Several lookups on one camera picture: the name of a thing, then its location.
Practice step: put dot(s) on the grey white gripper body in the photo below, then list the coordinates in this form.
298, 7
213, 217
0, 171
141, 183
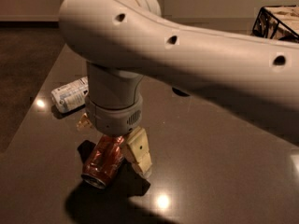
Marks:
113, 119

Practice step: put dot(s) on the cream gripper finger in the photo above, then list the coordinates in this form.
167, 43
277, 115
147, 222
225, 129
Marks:
84, 123
135, 149

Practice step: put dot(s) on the red coke can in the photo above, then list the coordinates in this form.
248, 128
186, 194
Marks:
104, 162

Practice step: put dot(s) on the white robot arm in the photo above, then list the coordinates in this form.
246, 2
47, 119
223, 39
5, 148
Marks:
125, 40

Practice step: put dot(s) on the dark blue pepsi can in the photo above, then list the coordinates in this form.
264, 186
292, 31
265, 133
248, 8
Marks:
179, 92

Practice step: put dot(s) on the clear plastic water bottle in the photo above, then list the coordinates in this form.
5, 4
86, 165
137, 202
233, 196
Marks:
70, 96

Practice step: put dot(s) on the black wire basket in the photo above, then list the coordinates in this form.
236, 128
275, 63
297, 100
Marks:
278, 22

